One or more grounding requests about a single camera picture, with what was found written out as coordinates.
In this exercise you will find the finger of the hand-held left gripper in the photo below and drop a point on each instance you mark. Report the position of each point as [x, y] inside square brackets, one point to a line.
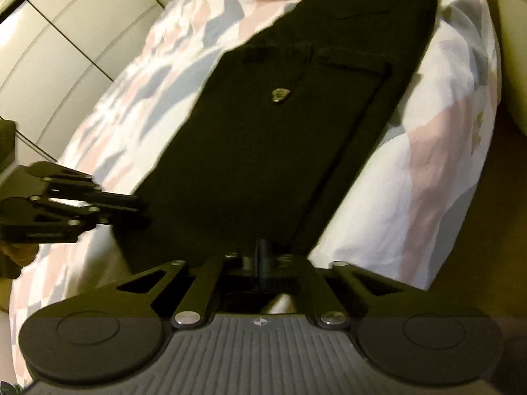
[123, 218]
[111, 199]

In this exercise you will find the black pants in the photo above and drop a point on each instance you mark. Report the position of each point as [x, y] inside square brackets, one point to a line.
[296, 131]

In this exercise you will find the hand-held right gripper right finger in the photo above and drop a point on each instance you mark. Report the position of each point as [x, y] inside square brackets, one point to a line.
[318, 286]

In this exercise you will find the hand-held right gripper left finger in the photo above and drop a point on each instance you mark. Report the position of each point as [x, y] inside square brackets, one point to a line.
[214, 275]

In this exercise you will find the checkered pink grey blanket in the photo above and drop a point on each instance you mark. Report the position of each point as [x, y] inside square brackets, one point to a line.
[432, 181]

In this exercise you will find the white wardrobe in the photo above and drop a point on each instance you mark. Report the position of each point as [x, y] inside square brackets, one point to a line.
[70, 37]

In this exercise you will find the person's left hand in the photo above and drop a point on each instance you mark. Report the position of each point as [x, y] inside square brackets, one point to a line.
[18, 253]

